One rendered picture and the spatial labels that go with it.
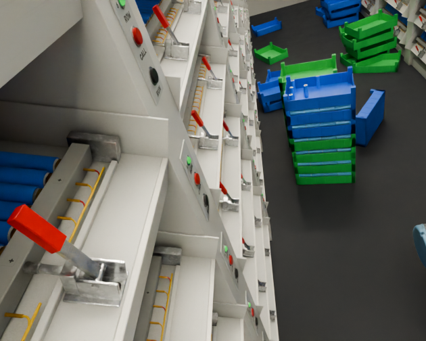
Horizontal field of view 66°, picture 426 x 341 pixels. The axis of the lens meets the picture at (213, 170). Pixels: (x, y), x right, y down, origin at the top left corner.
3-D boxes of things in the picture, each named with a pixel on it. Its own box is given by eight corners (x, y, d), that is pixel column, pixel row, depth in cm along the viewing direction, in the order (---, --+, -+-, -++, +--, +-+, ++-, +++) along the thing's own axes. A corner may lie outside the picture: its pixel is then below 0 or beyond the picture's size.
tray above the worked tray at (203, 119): (224, 77, 104) (230, 33, 95) (215, 226, 59) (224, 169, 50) (161, 70, 104) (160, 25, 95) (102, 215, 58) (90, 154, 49)
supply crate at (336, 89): (351, 81, 155) (351, 65, 150) (356, 103, 140) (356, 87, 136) (287, 89, 165) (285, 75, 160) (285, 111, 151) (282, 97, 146)
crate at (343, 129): (352, 109, 165) (352, 96, 160) (356, 133, 150) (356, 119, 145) (291, 116, 175) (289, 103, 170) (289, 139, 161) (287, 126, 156)
